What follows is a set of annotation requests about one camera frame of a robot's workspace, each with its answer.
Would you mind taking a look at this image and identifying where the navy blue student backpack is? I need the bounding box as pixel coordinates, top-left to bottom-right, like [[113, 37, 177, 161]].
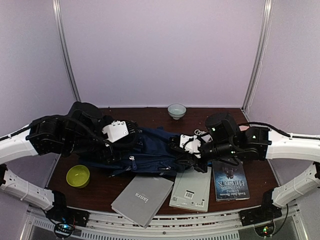
[[78, 127, 192, 177]]

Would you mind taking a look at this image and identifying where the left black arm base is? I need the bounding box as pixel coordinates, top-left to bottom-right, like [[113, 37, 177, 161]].
[[45, 190, 90, 227]]

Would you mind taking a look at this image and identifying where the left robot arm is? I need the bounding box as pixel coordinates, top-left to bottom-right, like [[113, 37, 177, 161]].
[[0, 101, 116, 222]]

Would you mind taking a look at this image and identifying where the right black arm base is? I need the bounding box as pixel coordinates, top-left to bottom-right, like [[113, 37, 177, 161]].
[[239, 189, 282, 227]]

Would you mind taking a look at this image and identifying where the light grey barcode notebook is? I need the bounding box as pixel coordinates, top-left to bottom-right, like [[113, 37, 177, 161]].
[[169, 166, 212, 213]]

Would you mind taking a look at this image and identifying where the lime green bowl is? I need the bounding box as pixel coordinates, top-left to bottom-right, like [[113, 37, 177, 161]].
[[65, 165, 91, 189]]

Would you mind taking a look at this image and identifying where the dark Wuthering Heights book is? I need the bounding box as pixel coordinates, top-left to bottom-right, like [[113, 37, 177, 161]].
[[211, 161, 250, 202]]

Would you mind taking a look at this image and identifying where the pale celadon ceramic bowl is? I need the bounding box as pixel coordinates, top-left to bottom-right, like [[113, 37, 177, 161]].
[[167, 103, 187, 120]]

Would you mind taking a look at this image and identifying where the pink paperback book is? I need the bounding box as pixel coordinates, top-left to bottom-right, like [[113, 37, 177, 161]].
[[239, 125, 249, 132]]

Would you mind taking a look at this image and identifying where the grey hardcover book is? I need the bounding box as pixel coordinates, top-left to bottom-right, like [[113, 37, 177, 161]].
[[111, 175, 174, 228]]

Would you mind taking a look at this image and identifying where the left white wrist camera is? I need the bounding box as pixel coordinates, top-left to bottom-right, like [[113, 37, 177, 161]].
[[101, 120, 137, 143]]

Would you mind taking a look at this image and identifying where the white charger with cable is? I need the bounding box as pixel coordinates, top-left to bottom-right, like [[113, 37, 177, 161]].
[[194, 129, 207, 136]]

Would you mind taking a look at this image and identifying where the aluminium front rail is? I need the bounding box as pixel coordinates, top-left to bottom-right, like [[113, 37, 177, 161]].
[[24, 203, 301, 240]]

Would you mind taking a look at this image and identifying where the right aluminium frame post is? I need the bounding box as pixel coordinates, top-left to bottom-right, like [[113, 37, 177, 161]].
[[242, 0, 274, 114]]

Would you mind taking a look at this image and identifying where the aluminium frame post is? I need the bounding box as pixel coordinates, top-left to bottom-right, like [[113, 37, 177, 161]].
[[52, 0, 81, 102], [242, 0, 274, 114]]

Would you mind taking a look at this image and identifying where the left aluminium frame post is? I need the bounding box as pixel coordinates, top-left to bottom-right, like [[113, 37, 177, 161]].
[[52, 0, 81, 102]]

